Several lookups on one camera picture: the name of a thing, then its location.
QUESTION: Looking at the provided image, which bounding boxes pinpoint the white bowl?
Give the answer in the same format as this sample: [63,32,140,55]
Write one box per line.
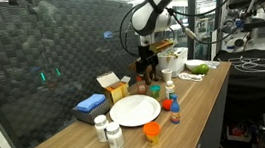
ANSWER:
[154,46,192,80]
[184,58,207,73]

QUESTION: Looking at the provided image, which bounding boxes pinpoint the small tub with teal lid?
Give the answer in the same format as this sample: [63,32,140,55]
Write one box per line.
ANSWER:
[149,84,162,100]

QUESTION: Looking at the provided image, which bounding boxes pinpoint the orange ball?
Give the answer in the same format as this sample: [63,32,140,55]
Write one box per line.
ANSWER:
[161,98,175,112]

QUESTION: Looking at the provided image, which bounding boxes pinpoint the white coiled cable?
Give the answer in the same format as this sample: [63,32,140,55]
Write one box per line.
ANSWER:
[177,70,206,85]

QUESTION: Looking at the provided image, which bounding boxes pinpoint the white pill bottle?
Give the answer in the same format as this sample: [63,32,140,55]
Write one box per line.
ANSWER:
[105,121,126,148]
[93,113,112,144]

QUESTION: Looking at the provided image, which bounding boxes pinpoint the open yellow cardboard box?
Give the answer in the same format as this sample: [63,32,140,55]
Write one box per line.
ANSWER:
[95,69,135,106]

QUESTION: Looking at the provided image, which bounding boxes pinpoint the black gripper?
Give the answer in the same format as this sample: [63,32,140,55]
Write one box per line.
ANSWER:
[136,42,161,82]

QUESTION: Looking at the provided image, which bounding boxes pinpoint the tan dried scraps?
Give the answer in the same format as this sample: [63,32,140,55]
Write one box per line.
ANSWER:
[160,48,181,62]

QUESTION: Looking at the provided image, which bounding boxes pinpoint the black woven basket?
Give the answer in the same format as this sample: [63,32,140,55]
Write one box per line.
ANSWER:
[70,98,113,128]

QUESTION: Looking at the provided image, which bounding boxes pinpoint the white lab machine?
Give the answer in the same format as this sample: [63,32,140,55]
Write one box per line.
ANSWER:
[217,5,265,57]

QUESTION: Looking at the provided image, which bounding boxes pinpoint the yellow tub with orange lid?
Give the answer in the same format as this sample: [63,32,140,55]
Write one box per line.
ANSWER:
[142,120,164,147]

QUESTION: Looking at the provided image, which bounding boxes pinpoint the white paper cup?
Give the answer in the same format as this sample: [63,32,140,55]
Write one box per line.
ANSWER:
[160,67,175,84]

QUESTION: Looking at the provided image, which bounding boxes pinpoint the blue toy bottle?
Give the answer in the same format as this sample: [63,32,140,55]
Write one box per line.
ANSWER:
[167,93,182,125]

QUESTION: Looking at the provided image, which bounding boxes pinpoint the white bottle with green label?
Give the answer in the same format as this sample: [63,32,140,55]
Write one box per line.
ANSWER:
[164,79,178,100]

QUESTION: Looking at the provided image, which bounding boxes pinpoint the brown moose plush toy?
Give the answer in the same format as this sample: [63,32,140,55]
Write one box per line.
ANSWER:
[127,56,162,87]

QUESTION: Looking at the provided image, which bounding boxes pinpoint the blue folded cloth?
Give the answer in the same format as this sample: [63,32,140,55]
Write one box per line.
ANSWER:
[74,92,108,115]

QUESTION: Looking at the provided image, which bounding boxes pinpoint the thin white looped cord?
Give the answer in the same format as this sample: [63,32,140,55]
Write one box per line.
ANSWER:
[227,53,265,77]

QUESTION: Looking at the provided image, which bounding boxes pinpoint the amber wrist camera block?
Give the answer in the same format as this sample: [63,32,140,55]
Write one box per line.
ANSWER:
[148,38,175,55]

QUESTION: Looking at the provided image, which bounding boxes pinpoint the black draped side table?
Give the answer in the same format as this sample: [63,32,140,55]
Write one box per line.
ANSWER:
[211,45,265,122]

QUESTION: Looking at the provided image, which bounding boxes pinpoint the green toy fruit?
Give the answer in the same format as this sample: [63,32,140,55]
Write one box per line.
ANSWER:
[191,62,211,77]

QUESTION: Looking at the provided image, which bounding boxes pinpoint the white paper plate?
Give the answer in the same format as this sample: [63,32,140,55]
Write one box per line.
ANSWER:
[107,91,163,131]

